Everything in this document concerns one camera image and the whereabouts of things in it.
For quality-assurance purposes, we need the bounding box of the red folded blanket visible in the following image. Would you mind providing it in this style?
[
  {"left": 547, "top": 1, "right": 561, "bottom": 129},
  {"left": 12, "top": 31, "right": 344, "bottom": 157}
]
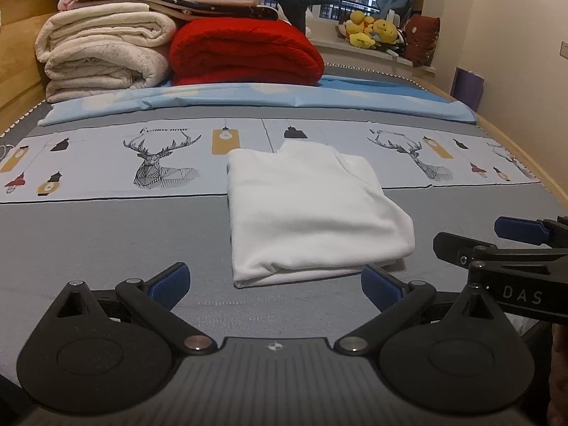
[{"left": 169, "top": 18, "right": 326, "bottom": 87}]

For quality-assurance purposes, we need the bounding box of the wooden headboard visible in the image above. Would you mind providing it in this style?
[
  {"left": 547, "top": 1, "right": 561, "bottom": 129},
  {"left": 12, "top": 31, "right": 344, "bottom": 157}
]
[{"left": 0, "top": 0, "right": 74, "bottom": 136}]

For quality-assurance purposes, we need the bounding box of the cream textured folded blanket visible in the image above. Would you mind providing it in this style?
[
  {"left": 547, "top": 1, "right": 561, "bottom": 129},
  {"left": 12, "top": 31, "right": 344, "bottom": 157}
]
[{"left": 44, "top": 44, "right": 171, "bottom": 103}]

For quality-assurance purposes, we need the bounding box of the light blue sheet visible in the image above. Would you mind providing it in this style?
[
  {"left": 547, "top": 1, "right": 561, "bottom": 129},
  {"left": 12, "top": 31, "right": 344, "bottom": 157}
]
[{"left": 38, "top": 75, "right": 477, "bottom": 127}]

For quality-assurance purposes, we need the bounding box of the white long-sleeve shirt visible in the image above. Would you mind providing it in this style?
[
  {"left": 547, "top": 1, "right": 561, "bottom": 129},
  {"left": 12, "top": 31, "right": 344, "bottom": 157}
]
[{"left": 226, "top": 140, "right": 415, "bottom": 289}]

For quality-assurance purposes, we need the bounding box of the wooden bed side rail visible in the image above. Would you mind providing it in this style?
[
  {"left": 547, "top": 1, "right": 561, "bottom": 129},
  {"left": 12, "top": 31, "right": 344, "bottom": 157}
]
[{"left": 413, "top": 75, "right": 568, "bottom": 207}]

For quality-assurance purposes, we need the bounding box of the person's right forearm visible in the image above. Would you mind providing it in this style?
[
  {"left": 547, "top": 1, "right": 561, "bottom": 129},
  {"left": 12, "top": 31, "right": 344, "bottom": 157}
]
[{"left": 548, "top": 322, "right": 568, "bottom": 426}]

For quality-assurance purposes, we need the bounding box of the yellow plush with blue scarf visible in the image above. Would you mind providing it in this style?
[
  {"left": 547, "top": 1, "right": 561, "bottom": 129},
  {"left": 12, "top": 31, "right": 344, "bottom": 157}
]
[{"left": 370, "top": 20, "right": 399, "bottom": 46}]

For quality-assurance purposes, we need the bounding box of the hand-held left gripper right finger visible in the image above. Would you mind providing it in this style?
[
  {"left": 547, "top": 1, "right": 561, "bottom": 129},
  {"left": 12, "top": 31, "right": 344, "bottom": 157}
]
[{"left": 334, "top": 264, "right": 515, "bottom": 356}]

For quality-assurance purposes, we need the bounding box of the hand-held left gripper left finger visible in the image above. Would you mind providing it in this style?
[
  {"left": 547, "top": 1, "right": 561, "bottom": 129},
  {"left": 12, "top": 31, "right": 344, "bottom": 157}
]
[{"left": 42, "top": 262, "right": 219, "bottom": 356}]

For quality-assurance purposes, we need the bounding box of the deer printed sheet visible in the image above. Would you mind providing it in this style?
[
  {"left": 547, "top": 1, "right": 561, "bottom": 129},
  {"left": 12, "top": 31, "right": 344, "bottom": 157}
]
[{"left": 0, "top": 118, "right": 540, "bottom": 205}]

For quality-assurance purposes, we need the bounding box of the yellow duck plush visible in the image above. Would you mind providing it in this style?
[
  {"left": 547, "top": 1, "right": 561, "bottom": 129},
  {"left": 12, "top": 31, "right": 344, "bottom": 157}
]
[{"left": 346, "top": 10, "right": 378, "bottom": 49}]

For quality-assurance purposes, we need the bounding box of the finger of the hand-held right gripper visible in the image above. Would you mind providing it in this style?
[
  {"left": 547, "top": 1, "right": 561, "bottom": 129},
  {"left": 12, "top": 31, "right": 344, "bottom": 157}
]
[
  {"left": 432, "top": 231, "right": 500, "bottom": 272},
  {"left": 494, "top": 215, "right": 568, "bottom": 247}
]

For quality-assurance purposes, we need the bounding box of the cream smooth folded blanket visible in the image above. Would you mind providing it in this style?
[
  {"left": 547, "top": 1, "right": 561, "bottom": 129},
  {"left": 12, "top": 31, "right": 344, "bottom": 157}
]
[{"left": 35, "top": 2, "right": 178, "bottom": 63}]

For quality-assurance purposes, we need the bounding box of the dark red cushion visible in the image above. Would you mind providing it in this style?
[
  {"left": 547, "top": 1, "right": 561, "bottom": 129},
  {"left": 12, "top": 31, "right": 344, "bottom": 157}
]
[{"left": 406, "top": 13, "right": 441, "bottom": 67}]

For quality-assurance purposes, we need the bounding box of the purple folder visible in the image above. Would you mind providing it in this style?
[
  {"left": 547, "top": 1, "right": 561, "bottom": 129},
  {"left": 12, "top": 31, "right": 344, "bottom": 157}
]
[{"left": 453, "top": 67, "right": 484, "bottom": 111}]

